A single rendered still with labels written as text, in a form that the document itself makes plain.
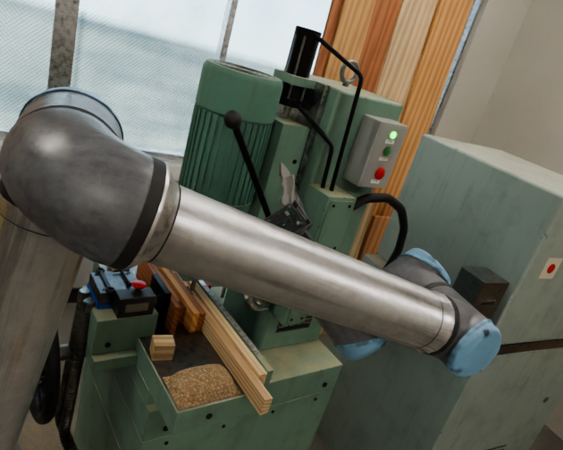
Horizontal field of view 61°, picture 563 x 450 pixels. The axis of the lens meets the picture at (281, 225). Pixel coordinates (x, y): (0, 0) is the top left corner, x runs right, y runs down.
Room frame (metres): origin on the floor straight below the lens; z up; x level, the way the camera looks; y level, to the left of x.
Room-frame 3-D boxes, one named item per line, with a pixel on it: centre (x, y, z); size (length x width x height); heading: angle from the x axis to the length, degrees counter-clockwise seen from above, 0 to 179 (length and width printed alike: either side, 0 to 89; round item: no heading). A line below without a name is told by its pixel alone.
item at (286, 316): (1.05, -0.07, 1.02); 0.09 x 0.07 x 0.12; 40
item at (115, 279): (0.90, 0.30, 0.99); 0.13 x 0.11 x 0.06; 40
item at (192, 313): (1.04, 0.20, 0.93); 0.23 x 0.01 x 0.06; 40
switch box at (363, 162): (1.15, -0.17, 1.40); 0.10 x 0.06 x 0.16; 130
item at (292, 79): (1.14, 0.06, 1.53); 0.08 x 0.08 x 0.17; 40
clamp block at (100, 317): (0.91, 0.30, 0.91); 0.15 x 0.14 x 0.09; 40
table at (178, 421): (0.97, 0.24, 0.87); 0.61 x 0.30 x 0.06; 40
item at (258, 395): (1.02, 0.14, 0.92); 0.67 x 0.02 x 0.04; 40
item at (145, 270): (1.02, 0.25, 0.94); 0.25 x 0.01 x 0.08; 40
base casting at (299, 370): (1.13, 0.08, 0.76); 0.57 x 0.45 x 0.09; 130
